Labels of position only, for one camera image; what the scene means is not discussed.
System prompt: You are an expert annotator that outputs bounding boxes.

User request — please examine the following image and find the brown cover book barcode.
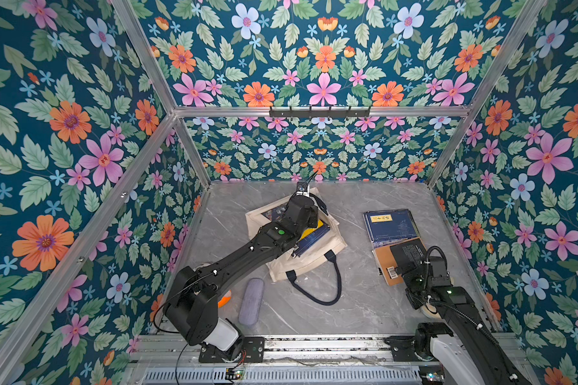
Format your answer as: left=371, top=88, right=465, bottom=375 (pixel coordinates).
left=373, top=237, right=426, bottom=287

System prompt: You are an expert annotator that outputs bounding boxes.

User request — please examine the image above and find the cream canvas tote bag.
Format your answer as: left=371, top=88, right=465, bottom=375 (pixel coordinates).
left=267, top=189, right=347, bottom=306

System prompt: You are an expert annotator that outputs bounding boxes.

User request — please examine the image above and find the navy book yellow label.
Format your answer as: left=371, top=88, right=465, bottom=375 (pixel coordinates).
left=292, top=224, right=330, bottom=258
left=363, top=209, right=418, bottom=248

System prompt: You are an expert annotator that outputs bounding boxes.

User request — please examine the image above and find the yellow spine book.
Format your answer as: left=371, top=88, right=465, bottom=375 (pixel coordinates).
left=300, top=220, right=324, bottom=240

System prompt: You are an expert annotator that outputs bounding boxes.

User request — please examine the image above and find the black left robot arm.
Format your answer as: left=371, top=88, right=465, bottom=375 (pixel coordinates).
left=162, top=193, right=328, bottom=346

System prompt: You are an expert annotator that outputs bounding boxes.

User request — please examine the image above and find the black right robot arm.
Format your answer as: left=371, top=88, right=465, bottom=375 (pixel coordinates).
left=398, top=260, right=531, bottom=384

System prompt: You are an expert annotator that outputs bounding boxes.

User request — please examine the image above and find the beige pouch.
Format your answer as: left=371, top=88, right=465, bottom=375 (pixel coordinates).
left=420, top=303, right=442, bottom=319

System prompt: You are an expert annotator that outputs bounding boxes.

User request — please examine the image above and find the plush doll toy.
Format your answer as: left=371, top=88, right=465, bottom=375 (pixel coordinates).
left=218, top=290, right=232, bottom=309

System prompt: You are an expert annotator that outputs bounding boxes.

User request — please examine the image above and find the purple pouch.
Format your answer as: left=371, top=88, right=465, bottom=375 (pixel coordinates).
left=239, top=278, right=265, bottom=327

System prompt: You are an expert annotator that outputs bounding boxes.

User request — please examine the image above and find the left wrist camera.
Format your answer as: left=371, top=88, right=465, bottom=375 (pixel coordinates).
left=295, top=181, right=311, bottom=197

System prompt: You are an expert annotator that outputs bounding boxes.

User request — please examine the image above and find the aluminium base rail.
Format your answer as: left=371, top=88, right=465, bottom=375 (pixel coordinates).
left=139, top=334, right=526, bottom=385

